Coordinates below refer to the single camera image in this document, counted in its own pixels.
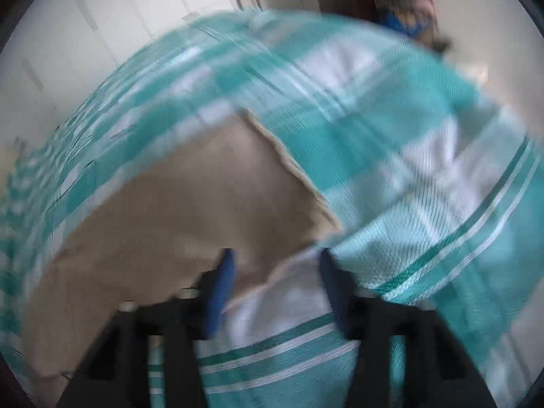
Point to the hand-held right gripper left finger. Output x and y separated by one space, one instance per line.
222 285

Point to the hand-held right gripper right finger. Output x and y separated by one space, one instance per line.
334 293

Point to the beige pants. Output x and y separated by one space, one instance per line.
170 221

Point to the teal white checkered blanket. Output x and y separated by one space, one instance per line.
365 136

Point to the white wardrobe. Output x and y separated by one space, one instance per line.
127 12

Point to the pile of dark clothes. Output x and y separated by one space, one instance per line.
411 10

